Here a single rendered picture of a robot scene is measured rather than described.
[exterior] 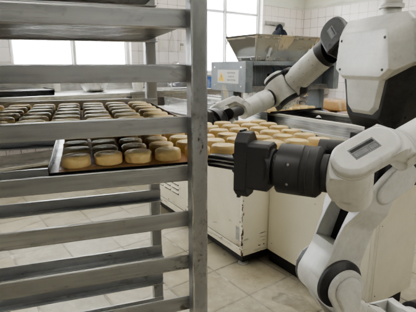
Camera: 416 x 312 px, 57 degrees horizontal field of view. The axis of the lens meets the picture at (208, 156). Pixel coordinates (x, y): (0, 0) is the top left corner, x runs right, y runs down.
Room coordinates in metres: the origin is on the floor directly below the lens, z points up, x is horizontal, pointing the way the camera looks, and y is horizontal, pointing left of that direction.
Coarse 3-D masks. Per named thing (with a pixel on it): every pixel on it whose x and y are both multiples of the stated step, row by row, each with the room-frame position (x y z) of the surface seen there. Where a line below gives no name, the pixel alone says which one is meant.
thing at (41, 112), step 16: (0, 112) 0.78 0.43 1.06; (16, 112) 0.79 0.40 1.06; (32, 112) 0.80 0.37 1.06; (48, 112) 0.78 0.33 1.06; (64, 112) 0.78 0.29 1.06; (80, 112) 0.95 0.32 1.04; (96, 112) 0.78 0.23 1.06; (112, 112) 0.81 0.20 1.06; (128, 112) 0.78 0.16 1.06; (144, 112) 0.78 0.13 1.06; (160, 112) 0.78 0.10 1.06
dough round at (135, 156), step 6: (126, 150) 0.70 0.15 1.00; (132, 150) 0.70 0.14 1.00; (138, 150) 0.70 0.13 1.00; (144, 150) 0.70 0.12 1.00; (150, 150) 0.71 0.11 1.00; (126, 156) 0.68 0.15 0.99; (132, 156) 0.68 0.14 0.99; (138, 156) 0.68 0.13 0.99; (144, 156) 0.68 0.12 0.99; (150, 156) 0.70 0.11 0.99; (132, 162) 0.68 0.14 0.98; (138, 162) 0.68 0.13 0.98; (144, 162) 0.68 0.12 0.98
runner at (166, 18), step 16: (0, 0) 0.59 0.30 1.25; (0, 16) 0.59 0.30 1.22; (16, 16) 0.59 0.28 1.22; (32, 16) 0.60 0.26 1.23; (48, 16) 0.61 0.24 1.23; (64, 16) 0.62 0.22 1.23; (80, 16) 0.62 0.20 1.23; (96, 16) 0.63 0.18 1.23; (112, 16) 0.64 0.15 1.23; (128, 16) 0.65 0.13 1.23; (144, 16) 0.65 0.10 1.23; (160, 16) 0.66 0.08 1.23; (176, 16) 0.67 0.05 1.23
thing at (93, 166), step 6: (90, 144) 0.86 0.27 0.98; (90, 150) 0.79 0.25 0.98; (120, 150) 0.79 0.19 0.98; (210, 150) 0.79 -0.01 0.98; (90, 156) 0.74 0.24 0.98; (60, 162) 0.69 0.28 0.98; (126, 162) 0.69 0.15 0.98; (150, 162) 0.69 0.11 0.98; (156, 162) 0.69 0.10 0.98; (162, 162) 0.69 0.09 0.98; (168, 162) 0.69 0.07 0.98; (174, 162) 0.69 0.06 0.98; (60, 168) 0.65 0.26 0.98; (66, 168) 0.65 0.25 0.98; (84, 168) 0.65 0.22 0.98; (90, 168) 0.65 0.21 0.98; (96, 168) 0.65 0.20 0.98
